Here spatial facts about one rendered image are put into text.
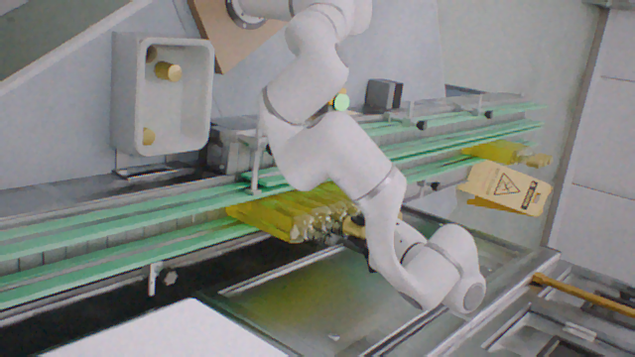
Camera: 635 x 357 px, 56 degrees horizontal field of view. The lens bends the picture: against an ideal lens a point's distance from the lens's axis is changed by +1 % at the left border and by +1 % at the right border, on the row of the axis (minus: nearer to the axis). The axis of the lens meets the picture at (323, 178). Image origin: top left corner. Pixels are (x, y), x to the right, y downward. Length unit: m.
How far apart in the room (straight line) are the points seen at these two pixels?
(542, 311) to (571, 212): 5.82
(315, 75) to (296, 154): 0.12
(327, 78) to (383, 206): 0.21
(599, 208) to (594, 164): 0.50
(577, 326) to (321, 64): 0.84
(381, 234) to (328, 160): 0.14
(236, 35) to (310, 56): 0.48
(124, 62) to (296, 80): 0.39
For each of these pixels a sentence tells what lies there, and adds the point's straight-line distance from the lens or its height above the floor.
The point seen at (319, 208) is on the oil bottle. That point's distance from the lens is 1.21.
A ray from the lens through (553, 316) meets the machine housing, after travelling 1.43.
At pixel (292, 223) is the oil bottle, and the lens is 1.16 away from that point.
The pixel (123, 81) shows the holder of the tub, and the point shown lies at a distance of 1.17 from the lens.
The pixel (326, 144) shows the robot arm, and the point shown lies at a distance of 0.83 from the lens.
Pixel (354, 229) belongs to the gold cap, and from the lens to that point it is 1.15.
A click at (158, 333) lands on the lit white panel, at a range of 1.05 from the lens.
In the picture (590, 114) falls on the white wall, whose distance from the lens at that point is 7.04.
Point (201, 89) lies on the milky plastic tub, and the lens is 1.24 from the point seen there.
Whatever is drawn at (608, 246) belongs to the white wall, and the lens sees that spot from 7.22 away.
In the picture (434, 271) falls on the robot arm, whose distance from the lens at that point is 0.90.
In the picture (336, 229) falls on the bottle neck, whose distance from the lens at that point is 1.18.
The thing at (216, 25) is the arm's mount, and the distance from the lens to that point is 1.31.
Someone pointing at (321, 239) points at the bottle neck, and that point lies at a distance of 1.14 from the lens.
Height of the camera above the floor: 1.75
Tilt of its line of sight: 35 degrees down
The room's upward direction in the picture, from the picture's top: 110 degrees clockwise
